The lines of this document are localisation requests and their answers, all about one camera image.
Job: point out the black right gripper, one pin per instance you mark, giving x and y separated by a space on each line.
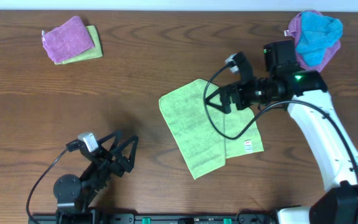
232 97

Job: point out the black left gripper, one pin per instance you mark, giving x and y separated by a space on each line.
111 160

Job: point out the light green microfiber cloth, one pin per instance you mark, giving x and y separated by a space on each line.
196 131

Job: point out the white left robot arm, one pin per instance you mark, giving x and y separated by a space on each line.
75 194

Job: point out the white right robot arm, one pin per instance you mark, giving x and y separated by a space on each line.
305 96

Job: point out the folded green cloth under purple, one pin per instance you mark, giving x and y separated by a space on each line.
95 52

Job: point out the crumpled purple cloth under blue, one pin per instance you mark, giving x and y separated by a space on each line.
322 60

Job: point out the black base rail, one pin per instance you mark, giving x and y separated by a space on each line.
154 219

